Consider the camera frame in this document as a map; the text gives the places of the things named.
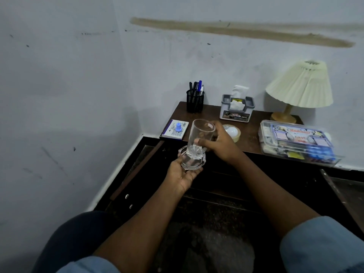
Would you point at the blue pen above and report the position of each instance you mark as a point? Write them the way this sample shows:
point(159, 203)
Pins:
point(200, 86)

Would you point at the light blue right sleeve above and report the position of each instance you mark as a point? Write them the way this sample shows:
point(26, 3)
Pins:
point(324, 247)

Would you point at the clear glass coaster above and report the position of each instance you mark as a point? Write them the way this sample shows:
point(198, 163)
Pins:
point(191, 163)

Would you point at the black mesh pen holder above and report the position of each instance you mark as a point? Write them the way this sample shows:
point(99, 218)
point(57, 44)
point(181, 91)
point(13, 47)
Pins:
point(195, 102)

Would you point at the person's dark blue trouser leg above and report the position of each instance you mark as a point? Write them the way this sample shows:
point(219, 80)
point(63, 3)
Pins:
point(76, 235)

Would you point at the white tissue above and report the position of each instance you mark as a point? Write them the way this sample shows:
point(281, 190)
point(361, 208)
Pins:
point(238, 95)

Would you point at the grey tissue holder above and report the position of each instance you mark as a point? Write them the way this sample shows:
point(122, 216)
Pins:
point(236, 114)

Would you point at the clear tall drinking glass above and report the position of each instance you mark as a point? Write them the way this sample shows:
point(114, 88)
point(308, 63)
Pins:
point(199, 133)

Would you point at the person's left forearm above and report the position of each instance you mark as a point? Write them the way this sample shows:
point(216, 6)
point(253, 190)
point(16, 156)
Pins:
point(142, 230)

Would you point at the person's left hand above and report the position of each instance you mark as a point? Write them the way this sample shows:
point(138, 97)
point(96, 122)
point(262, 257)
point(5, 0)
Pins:
point(177, 179)

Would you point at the dark wooden desk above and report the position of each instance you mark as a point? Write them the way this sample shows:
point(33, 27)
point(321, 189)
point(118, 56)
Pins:
point(256, 133)

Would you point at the blue bottle cap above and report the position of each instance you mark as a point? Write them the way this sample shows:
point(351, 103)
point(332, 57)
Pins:
point(178, 127)

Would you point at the light blue left sleeve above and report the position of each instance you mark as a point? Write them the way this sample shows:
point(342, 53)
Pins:
point(88, 265)

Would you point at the person's right forearm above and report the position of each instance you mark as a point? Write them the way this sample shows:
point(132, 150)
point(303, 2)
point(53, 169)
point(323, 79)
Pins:
point(273, 193)

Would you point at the cream pleated table lamp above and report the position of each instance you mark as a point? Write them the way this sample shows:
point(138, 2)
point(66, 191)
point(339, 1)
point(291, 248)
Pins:
point(301, 85)

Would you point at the black pen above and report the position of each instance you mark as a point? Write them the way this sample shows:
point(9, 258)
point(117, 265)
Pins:
point(191, 87)
point(195, 86)

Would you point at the person's right thumb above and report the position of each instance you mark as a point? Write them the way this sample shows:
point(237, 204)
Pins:
point(205, 144)

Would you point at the light blue sleeve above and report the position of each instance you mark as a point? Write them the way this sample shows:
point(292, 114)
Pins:
point(88, 265)
point(324, 247)

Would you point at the person's left thumb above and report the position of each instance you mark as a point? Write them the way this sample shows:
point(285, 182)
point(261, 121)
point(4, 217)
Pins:
point(176, 162)

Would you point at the white round puck light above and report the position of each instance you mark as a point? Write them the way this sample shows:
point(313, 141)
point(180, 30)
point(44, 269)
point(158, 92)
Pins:
point(231, 132)

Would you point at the person's right hand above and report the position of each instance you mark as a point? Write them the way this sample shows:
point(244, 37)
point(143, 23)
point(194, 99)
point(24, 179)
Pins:
point(224, 146)

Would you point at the clear plastic first aid box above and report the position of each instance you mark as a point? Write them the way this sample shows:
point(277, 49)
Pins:
point(298, 142)

